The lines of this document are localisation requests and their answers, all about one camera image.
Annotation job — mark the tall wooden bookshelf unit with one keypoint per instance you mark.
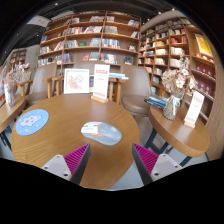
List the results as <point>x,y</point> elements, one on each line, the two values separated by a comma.
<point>180,50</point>

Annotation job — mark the light blue book stack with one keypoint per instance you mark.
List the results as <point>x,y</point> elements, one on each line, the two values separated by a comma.
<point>117,76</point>

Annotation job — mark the distant wooden bookshelf unit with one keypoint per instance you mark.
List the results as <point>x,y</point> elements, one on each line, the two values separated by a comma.
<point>17,58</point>

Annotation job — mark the white ceiling panel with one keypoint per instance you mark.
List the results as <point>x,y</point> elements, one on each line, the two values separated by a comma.
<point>39,20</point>

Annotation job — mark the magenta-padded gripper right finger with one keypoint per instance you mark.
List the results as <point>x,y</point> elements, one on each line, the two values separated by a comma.
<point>146,160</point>

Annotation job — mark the dark book stack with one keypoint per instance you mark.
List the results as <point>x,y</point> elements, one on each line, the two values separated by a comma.
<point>156,101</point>

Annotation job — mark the wide wooden bookshelf unit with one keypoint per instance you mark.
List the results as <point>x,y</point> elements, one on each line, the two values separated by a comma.
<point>90,36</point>

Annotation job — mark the wooden side table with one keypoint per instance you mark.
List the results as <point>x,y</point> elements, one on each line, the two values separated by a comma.
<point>176,131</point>
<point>10,113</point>

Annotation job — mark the small white table sign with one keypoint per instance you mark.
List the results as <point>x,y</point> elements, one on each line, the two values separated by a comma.
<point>194,108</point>

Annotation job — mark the glass vase dried white flowers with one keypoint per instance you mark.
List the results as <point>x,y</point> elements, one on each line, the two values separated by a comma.
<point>175,86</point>

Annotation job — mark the white red sign wooden base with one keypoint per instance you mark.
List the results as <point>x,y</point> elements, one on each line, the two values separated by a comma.
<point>101,81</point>

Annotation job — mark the glass vase pink flowers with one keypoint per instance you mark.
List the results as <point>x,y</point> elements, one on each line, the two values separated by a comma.
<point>10,93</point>

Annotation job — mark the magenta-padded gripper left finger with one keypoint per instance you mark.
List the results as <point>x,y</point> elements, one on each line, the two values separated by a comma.
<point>77,160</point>

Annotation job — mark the dark blue book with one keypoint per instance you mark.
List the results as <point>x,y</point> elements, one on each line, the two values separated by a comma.
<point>91,83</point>

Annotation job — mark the round light blue mouse pad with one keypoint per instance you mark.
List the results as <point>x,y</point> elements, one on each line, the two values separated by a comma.
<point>32,122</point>

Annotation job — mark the white framed picture card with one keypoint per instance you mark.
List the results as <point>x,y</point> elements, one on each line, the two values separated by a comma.
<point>76,81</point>

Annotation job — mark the grey computer mouse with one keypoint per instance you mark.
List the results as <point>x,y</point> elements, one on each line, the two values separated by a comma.
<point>103,134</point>

